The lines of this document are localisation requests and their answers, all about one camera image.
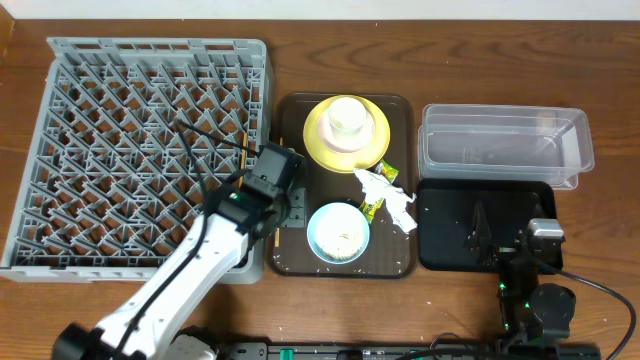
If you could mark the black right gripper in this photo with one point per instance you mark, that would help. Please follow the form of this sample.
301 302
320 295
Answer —
503 250

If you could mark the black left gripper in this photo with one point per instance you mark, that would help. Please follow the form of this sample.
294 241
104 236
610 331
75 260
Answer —
295 208

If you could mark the light blue bowl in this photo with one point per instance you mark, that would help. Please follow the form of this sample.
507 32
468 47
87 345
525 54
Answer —
338 233

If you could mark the pink bowl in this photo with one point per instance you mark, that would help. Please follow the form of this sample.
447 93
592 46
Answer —
343 142

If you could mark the white napkin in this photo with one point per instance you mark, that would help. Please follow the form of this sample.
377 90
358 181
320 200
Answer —
376 187

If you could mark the green snack wrapper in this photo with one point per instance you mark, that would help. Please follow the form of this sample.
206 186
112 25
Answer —
369 207

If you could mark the cream cup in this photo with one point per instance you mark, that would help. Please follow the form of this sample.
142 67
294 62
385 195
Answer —
347 116

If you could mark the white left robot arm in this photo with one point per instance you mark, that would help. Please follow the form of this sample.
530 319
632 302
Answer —
145 325

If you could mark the black tray bin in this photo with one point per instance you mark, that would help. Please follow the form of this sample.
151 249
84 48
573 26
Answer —
445 209

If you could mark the yellow plate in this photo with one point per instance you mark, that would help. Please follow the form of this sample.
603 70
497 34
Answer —
346 162

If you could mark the dark brown serving tray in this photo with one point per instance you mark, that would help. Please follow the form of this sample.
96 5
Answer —
391 253

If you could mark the clear plastic bin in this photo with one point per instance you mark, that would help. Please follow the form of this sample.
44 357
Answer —
505 142

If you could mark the grey plastic dish rack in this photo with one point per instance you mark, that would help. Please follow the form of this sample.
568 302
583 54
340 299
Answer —
129 132

